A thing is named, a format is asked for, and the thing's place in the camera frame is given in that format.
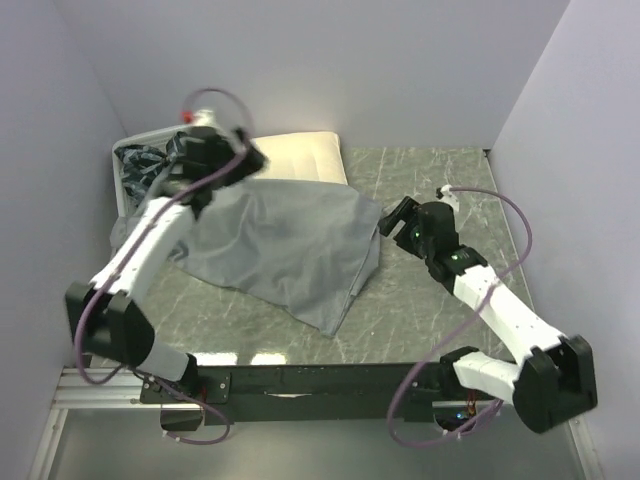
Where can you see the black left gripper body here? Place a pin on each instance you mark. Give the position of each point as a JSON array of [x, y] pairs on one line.
[[228, 155]]

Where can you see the dark patterned cloth in basket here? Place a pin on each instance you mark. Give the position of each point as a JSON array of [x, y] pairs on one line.
[[145, 165]]

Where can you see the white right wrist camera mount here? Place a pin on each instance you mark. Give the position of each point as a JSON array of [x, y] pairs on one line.
[[445, 194]]

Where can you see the white plastic basket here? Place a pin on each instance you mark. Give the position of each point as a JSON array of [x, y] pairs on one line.
[[125, 165]]

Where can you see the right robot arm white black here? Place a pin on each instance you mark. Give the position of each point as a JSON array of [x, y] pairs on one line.
[[550, 378]]

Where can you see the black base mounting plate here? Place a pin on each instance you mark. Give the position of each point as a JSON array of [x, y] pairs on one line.
[[253, 393]]

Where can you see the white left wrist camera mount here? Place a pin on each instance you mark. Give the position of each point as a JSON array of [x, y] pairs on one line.
[[202, 118]]

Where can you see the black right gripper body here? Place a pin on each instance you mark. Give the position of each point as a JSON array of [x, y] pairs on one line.
[[422, 245]]

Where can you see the cream pillow with bear print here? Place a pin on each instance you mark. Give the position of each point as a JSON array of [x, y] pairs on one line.
[[306, 156]]

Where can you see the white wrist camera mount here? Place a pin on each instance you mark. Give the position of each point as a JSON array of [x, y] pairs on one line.
[[202, 118], [445, 194]]

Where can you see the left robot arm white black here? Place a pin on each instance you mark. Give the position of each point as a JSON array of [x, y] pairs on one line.
[[105, 317]]

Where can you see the grey pillowcase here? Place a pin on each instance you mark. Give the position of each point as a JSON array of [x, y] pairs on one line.
[[306, 246]]

